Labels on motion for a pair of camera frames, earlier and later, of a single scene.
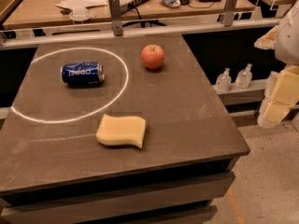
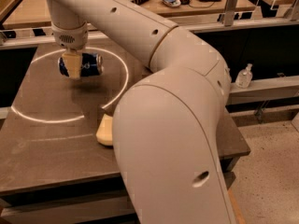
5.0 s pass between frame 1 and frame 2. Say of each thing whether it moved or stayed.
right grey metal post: stayed
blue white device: stayed
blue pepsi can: moved
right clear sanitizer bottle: stayed
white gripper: moved
